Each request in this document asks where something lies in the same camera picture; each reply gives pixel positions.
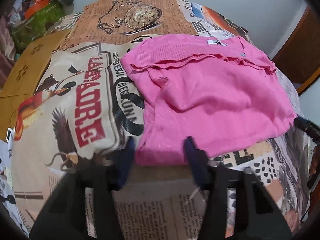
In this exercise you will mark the striped red beige curtain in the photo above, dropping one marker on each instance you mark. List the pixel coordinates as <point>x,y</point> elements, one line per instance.
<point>8,52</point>

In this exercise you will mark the brown wooden door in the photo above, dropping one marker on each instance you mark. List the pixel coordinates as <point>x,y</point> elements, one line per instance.
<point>298,58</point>

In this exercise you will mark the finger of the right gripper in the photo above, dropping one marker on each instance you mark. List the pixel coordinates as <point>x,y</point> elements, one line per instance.
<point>308,127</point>

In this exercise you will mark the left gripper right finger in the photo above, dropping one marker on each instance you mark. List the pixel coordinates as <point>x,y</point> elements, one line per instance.
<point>256,214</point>

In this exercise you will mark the orange box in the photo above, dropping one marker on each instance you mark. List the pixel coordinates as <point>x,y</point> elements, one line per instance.
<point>35,8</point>

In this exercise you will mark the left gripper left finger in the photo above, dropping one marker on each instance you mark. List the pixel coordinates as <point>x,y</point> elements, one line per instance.
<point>82,206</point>

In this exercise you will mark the pink knit cardigan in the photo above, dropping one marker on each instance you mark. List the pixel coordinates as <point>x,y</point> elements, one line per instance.
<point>224,94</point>

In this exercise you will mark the green fabric storage box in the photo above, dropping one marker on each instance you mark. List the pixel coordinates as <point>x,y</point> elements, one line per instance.
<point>36,25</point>

